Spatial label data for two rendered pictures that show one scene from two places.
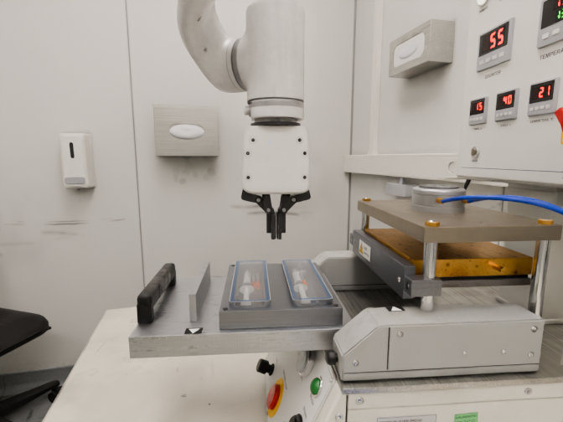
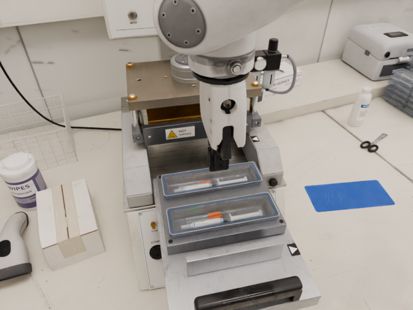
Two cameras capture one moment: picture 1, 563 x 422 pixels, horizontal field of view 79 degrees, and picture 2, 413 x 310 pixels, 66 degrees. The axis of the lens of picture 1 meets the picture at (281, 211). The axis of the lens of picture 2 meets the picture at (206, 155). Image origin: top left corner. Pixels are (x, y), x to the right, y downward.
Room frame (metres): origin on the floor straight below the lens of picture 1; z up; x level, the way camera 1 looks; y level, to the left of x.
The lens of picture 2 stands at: (0.59, 0.39, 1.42)
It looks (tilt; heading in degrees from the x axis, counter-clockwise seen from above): 40 degrees down; 262
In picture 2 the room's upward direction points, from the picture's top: straight up
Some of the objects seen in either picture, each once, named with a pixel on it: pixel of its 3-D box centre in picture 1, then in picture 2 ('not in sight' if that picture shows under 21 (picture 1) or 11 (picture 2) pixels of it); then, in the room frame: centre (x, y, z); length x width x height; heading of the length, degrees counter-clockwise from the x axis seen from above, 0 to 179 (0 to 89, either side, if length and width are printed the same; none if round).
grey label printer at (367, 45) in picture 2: not in sight; (380, 50); (-0.34, -0.85, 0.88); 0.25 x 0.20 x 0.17; 98
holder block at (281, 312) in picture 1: (276, 289); (216, 202); (0.52, 0.01, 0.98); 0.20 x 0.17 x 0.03; 5
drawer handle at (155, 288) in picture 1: (158, 288); (248, 298); (0.51, 0.19, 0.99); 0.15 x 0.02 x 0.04; 5
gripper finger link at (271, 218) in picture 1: (265, 217); (220, 158); (0.52, 0.03, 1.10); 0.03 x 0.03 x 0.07; 3
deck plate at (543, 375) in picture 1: (448, 315); (189, 133); (0.55, -0.29, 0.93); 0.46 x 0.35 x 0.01; 95
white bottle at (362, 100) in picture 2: not in sight; (360, 106); (-0.08, -0.51, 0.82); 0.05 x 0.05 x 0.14
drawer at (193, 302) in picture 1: (247, 297); (222, 227); (0.52, 0.05, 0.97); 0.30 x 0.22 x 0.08; 95
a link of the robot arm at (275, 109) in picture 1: (274, 113); (221, 57); (0.52, 0.01, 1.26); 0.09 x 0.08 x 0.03; 93
